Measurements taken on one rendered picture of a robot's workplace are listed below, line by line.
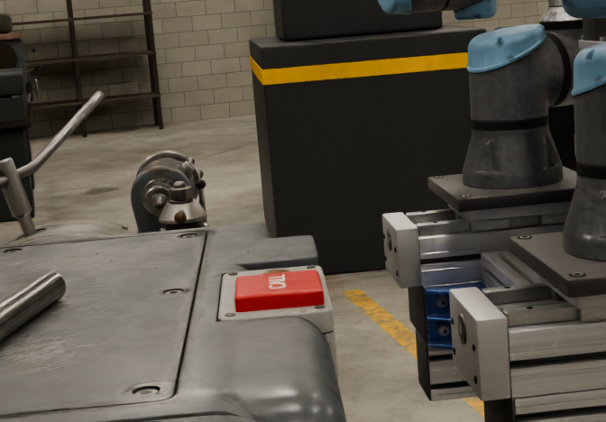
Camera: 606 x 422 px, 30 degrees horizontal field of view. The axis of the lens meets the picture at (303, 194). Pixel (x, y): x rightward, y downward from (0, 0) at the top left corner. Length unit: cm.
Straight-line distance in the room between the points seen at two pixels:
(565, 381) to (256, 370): 64
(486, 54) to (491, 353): 61
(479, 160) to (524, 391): 56
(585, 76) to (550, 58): 49
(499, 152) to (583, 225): 47
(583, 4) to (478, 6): 102
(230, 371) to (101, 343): 11
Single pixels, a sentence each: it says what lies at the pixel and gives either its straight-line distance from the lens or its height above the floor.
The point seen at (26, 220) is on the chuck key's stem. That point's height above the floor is 125.
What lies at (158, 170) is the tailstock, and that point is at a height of 114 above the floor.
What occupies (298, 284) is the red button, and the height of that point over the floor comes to 127.
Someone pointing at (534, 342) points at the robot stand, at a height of 109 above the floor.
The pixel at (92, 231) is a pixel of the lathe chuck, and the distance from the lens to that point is 123.
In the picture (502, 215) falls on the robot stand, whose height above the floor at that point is 112.
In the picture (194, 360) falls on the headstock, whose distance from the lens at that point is 67.
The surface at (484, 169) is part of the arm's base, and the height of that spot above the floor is 119.
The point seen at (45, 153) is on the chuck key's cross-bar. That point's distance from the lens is 132.
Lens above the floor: 146
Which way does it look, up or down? 10 degrees down
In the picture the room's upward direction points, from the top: 5 degrees counter-clockwise
